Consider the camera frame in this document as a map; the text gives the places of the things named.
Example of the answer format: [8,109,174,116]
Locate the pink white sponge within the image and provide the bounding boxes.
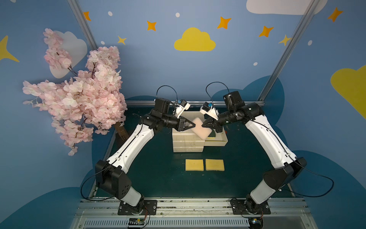
[191,117,212,141]

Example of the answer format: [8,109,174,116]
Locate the green scouring sponge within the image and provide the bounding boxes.
[208,130,216,138]

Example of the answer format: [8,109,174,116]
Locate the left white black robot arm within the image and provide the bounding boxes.
[95,98,195,210]

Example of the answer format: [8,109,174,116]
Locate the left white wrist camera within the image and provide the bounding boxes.
[174,100,191,118]

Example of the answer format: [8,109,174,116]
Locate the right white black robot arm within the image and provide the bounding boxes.
[200,91,307,211]

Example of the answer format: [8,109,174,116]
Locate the pink cherry blossom tree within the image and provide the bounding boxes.
[22,28,127,156]

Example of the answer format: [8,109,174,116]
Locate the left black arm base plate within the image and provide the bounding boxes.
[117,199,157,216]

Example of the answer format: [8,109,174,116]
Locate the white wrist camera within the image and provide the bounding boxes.
[200,102,219,120]
[174,100,191,118]

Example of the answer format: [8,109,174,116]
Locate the right small circuit board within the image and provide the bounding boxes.
[248,218,264,229]

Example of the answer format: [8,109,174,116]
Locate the cream drawer cabinet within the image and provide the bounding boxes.
[172,111,205,153]

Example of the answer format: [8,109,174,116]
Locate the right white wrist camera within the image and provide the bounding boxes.
[200,102,219,120]

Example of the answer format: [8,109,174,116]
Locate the aluminium front rail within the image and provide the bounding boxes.
[70,198,317,229]

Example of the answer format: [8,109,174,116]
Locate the dark tree base plate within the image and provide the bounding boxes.
[115,127,130,149]

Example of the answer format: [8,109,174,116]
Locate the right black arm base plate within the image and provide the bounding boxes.
[229,198,271,215]

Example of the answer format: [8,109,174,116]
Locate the left green circuit board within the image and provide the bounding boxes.
[127,218,147,229]

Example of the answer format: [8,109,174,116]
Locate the cream drawer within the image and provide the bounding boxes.
[204,128,228,147]

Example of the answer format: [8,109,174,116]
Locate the yellow sponge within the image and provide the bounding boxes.
[185,159,204,171]
[205,159,225,171]

